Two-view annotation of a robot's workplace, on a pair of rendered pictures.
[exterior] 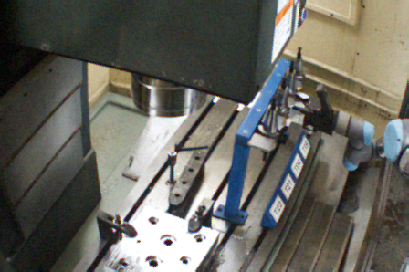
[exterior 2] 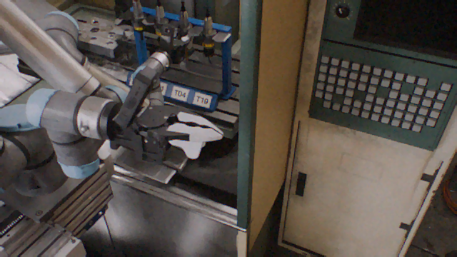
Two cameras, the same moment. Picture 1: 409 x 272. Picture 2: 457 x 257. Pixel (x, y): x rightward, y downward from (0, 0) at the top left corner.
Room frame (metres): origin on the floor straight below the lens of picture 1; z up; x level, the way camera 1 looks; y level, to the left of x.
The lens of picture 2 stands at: (1.63, -1.81, 2.06)
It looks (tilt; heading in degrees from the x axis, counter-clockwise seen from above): 42 degrees down; 95
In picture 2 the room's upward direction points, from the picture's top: straight up
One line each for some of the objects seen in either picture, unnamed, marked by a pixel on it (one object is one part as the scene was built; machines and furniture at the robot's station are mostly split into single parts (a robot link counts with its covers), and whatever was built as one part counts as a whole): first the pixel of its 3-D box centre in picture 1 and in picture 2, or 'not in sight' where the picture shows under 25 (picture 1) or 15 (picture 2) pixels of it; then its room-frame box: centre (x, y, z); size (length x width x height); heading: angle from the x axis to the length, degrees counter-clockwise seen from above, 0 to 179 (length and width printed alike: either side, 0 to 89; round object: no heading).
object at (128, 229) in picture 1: (117, 229); (123, 23); (0.91, 0.23, 0.97); 0.13 x 0.03 x 0.15; 70
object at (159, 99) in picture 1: (170, 71); not in sight; (0.89, 0.08, 1.52); 0.16 x 0.16 x 0.12
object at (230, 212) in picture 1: (236, 182); (140, 43); (1.09, -0.10, 1.05); 0.10 x 0.05 x 0.30; 70
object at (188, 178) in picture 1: (187, 183); (168, 50); (1.19, 0.04, 0.93); 0.26 x 0.05 x 0.06; 165
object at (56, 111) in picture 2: not in sight; (62, 112); (1.28, -1.22, 1.56); 0.11 x 0.08 x 0.09; 169
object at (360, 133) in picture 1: (360, 131); (148, 74); (1.23, -0.51, 1.16); 0.11 x 0.08 x 0.09; 70
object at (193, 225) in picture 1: (199, 220); (127, 46); (0.99, -0.01, 0.97); 0.13 x 0.03 x 0.15; 160
